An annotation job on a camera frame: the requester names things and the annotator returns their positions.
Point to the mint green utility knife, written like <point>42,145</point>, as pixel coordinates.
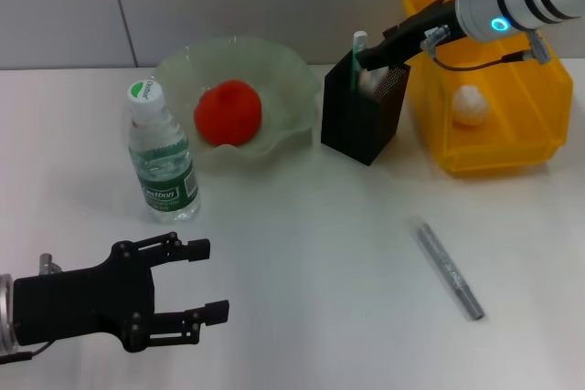
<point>358,49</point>

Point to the clear green-label water bottle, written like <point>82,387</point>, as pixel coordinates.
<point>164,166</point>

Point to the white paper ball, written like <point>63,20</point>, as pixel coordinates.
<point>471,104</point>

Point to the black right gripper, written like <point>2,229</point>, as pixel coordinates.
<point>420,29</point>

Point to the black mesh pen holder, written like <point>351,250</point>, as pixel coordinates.
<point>352,134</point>

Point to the pale green wavy glass plate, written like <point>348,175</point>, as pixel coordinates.
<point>274,70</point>

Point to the yellow plastic bin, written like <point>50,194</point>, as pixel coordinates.
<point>503,143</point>

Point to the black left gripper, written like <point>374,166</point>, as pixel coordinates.
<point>82,303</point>

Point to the orange fruit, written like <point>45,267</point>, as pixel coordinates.
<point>228,111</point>

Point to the grey marker pen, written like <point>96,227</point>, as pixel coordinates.
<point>445,266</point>

